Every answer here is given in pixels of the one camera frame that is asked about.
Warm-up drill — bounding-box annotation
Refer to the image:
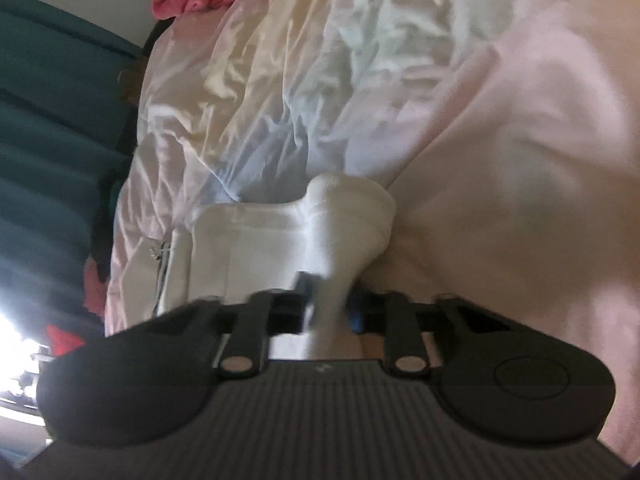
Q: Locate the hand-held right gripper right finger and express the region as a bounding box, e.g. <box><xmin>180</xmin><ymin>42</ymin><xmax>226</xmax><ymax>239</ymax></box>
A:
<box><xmin>347</xmin><ymin>291</ymin><xmax>507</xmax><ymax>380</ymax></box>

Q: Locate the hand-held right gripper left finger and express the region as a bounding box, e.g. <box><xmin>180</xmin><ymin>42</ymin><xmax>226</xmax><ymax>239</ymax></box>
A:
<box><xmin>170</xmin><ymin>272</ymin><xmax>322</xmax><ymax>380</ymax></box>

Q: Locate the white sweatshirt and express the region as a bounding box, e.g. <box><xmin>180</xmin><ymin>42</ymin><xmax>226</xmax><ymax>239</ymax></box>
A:
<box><xmin>154</xmin><ymin>172</ymin><xmax>399</xmax><ymax>361</ymax></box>

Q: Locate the pile of dark clothes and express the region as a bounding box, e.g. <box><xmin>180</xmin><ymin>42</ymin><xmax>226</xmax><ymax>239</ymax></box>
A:
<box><xmin>91</xmin><ymin>167</ymin><xmax>128</xmax><ymax>283</ymax></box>

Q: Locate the pink pillow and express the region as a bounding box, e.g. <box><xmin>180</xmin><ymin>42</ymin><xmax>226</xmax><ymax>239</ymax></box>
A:
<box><xmin>82</xmin><ymin>259</ymin><xmax>109</xmax><ymax>315</ymax></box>

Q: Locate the pink bed blanket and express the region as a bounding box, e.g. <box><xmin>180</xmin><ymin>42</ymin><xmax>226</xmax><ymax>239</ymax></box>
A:
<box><xmin>102</xmin><ymin>0</ymin><xmax>640</xmax><ymax>456</ymax></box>

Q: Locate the red bag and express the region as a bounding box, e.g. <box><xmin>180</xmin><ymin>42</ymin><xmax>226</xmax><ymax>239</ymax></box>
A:
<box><xmin>45</xmin><ymin>324</ymin><xmax>87</xmax><ymax>357</ymax></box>

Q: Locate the brown paper bag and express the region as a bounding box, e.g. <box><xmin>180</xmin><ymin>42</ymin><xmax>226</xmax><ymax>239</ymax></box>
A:
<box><xmin>116</xmin><ymin>59</ymin><xmax>147</xmax><ymax>107</ymax></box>

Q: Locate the dark framed window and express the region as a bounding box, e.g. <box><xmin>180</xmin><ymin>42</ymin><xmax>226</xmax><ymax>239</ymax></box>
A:
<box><xmin>0</xmin><ymin>309</ymin><xmax>48</xmax><ymax>413</ymax></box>

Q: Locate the wide blue curtain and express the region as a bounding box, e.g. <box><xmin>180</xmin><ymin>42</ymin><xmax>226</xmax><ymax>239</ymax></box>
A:
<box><xmin>0</xmin><ymin>0</ymin><xmax>147</xmax><ymax>326</ymax></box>

